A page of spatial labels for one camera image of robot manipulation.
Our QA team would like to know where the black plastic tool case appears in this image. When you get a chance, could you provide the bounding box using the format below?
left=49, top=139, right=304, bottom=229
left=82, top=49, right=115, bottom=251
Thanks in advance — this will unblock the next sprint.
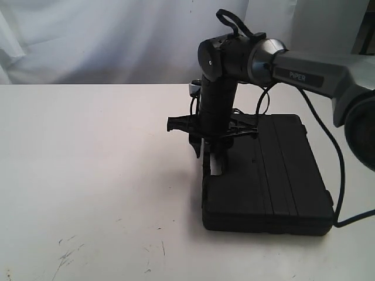
left=202, top=114, right=334, bottom=236

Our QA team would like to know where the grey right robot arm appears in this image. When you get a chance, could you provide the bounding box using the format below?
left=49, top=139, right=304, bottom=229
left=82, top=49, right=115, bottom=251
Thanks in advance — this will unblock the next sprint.
left=166, top=33, right=374, bottom=169

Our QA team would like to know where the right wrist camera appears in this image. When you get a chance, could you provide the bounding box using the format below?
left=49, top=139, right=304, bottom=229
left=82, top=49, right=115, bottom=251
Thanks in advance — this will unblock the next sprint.
left=188, top=79, right=202, bottom=98

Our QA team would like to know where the white backdrop curtain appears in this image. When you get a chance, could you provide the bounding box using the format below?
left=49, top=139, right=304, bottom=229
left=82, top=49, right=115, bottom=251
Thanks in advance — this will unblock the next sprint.
left=1, top=1, right=368, bottom=84

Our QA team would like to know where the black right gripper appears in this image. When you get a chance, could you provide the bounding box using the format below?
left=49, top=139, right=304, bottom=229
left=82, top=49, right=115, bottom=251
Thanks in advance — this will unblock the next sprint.
left=166, top=78, right=258, bottom=176

